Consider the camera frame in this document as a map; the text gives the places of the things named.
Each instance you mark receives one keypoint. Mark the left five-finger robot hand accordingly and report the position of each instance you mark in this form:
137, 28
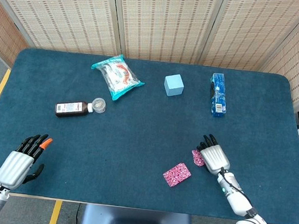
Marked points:
14, 169

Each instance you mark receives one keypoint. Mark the right five-finger robot hand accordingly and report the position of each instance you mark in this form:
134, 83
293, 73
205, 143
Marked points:
215, 159

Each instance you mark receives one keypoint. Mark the pink patterned block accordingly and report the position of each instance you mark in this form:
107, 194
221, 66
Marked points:
196, 158
177, 174

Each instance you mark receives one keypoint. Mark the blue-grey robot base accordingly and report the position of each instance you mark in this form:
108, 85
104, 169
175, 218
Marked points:
136, 222

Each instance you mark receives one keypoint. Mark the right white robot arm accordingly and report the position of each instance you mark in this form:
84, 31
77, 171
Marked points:
236, 202

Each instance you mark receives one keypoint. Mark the blue cookie box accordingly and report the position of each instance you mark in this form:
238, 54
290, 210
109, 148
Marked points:
218, 94

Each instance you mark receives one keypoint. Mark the blue felt table mat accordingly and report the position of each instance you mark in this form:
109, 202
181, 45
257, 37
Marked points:
136, 142

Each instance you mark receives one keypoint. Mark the brown medicine bottle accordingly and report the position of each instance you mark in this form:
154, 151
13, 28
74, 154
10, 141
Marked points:
70, 109

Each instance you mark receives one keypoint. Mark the light blue cube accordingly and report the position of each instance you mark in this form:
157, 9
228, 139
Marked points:
173, 85

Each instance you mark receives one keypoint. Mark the small clear round jar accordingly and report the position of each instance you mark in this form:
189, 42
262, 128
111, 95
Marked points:
98, 105

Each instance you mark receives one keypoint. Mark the teal snack bag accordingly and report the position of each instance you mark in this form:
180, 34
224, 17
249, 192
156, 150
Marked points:
118, 77

